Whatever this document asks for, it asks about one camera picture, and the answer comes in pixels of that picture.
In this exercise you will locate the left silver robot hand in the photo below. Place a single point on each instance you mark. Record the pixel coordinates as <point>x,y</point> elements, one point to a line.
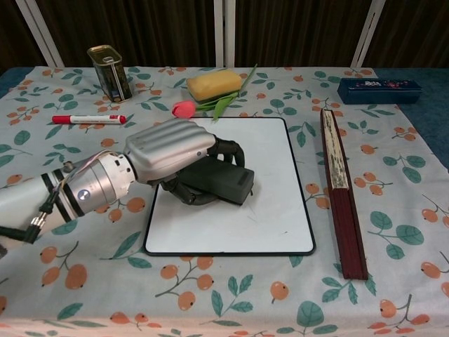
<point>168,147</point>

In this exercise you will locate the black board eraser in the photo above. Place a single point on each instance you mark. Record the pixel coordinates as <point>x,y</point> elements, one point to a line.
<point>228,182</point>

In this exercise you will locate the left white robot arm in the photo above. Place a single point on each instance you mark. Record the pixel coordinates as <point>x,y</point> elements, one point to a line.
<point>91,186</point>

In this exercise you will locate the artificial red tulip flower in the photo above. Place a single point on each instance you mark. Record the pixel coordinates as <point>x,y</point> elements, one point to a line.
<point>184,109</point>

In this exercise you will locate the yellow sponge with green pad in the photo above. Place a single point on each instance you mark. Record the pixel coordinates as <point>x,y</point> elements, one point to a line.
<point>214,83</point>

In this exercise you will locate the red and white marker pen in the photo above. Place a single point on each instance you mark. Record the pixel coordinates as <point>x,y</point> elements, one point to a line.
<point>87,119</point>

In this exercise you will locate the open rectangular tin can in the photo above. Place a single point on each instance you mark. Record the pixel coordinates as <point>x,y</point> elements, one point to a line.
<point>112,79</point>

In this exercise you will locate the white board with black rim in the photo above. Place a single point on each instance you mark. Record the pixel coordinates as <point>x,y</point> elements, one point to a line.
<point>228,228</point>

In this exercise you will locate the dark pleated curtain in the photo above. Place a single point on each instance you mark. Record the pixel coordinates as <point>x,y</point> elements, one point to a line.
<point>140,28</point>

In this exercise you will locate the floral printed tablecloth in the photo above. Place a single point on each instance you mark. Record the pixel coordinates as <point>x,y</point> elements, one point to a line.
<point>87,288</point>

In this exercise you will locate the folded dark red fan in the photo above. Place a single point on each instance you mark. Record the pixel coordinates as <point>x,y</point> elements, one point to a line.
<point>343,196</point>

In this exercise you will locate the blue oblong printed box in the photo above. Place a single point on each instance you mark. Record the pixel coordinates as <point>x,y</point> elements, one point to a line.
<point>379,92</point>

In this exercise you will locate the white metal frame post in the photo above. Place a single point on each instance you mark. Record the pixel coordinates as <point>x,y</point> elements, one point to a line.
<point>366,33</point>
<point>224,33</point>
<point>40,33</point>

